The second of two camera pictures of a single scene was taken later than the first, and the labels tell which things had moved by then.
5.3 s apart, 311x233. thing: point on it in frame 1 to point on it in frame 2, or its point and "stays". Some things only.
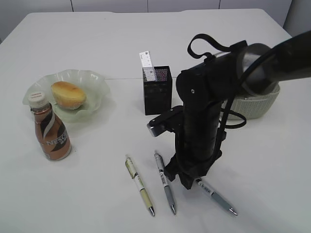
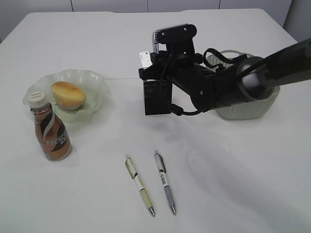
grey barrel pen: [163, 172] stays
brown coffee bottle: [53, 136] stays
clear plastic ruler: [146, 60] stays
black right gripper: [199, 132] to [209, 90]
